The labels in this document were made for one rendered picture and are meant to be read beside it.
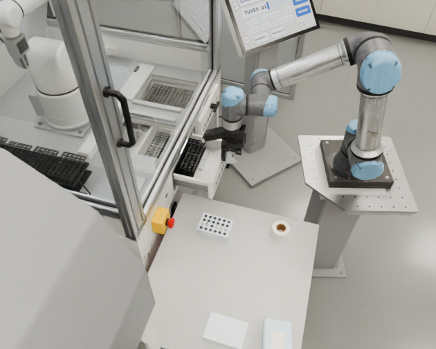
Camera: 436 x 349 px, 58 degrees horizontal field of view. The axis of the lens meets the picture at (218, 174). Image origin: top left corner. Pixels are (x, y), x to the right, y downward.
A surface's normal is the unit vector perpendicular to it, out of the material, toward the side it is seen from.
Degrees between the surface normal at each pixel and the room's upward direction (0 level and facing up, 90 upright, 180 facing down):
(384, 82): 81
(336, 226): 90
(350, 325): 0
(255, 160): 3
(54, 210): 41
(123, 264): 69
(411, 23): 90
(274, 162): 3
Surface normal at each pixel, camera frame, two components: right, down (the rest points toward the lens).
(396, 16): -0.36, 0.71
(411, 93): 0.00, -0.65
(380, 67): -0.09, 0.65
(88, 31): 0.96, 0.22
